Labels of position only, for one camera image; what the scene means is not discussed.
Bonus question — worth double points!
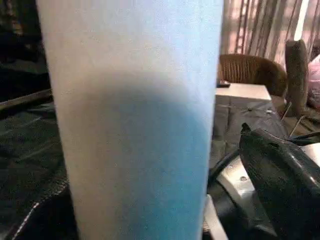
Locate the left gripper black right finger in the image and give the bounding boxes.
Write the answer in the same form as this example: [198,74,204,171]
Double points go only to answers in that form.
[238,121,320,240]

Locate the grey padded post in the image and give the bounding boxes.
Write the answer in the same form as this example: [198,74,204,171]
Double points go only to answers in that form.
[284,38,310,118]

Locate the pink plastic bag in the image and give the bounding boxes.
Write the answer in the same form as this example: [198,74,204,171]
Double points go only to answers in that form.
[307,54,320,106]

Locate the grey metal bar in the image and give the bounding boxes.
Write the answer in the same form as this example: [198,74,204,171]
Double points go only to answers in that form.
[0,88,53,111]

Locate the black mat cloth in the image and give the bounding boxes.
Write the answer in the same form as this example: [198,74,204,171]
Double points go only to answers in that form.
[0,99,288,240]

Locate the white box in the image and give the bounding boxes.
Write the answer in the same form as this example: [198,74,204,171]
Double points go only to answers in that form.
[215,82,273,104]

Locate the brown wicker chair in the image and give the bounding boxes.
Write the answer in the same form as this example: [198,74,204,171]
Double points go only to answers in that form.
[218,53,288,97]

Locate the white plastic table leg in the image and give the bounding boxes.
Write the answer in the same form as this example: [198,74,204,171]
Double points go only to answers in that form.
[36,0,225,240]

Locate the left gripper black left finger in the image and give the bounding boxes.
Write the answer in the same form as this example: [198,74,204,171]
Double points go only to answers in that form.
[12,184,80,240]

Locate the beige sheer curtain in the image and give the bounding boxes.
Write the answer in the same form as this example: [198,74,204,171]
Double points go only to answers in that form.
[221,0,320,63]

